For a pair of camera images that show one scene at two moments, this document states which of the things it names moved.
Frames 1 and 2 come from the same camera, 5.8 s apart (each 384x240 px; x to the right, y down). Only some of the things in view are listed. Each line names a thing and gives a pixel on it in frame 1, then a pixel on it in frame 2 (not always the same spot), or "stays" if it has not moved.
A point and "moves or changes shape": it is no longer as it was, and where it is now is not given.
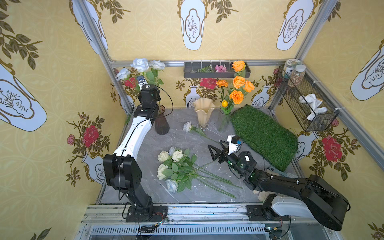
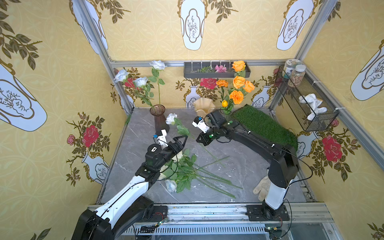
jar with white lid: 297,76 stays
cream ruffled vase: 204,108 stays
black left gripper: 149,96 -> 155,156
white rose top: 188,126 -> 170,118
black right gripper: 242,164 -> 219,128
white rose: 156,65 stays
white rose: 141,65 moves or changes shape
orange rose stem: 238,81 stays
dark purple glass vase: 161,124 stays
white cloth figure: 313,103 stays
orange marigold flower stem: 222,83 stays
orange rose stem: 239,66 stays
